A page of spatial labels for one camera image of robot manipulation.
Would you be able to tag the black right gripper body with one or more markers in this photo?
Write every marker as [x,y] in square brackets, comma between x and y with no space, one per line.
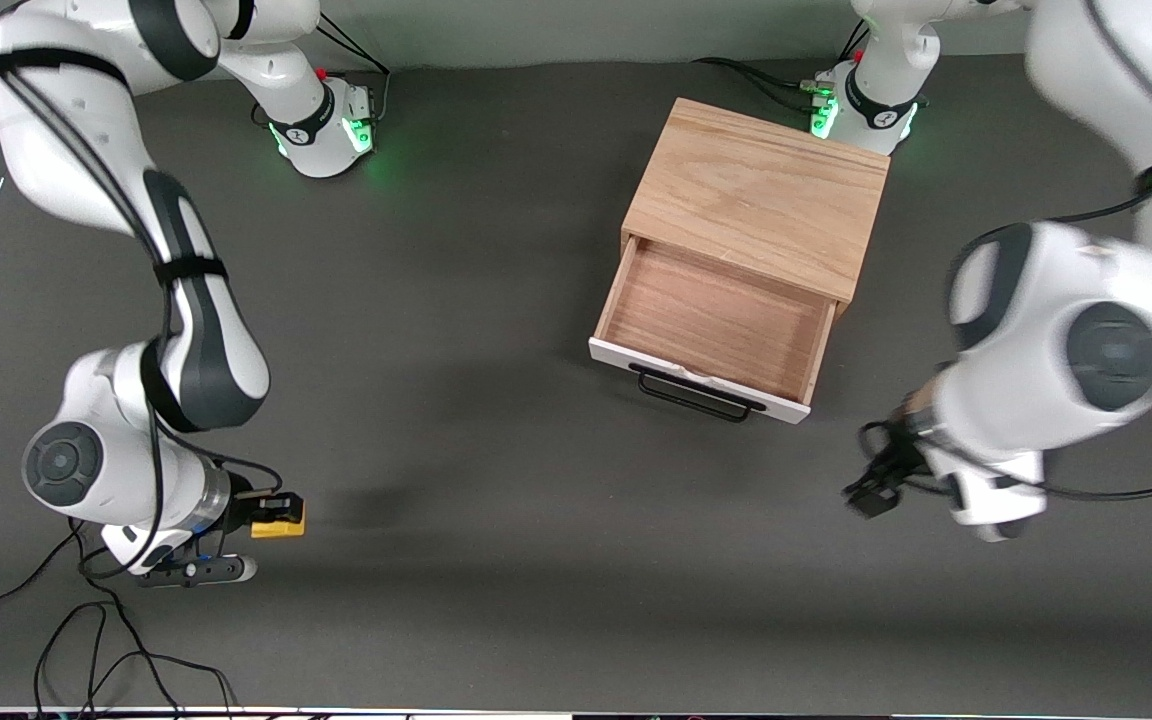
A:
[240,508]

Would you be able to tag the yellow block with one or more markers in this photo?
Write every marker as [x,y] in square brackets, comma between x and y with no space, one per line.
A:
[281,530]

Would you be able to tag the wooden drawer with white front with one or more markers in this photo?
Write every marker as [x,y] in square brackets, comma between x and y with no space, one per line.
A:
[716,320]

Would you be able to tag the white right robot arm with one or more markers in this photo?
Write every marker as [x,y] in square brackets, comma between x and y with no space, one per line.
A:
[206,340]

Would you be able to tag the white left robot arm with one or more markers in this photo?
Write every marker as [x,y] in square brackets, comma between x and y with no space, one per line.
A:
[1036,330]

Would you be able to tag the wooden drawer cabinet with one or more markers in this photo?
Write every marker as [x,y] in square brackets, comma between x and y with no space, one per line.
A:
[766,190]

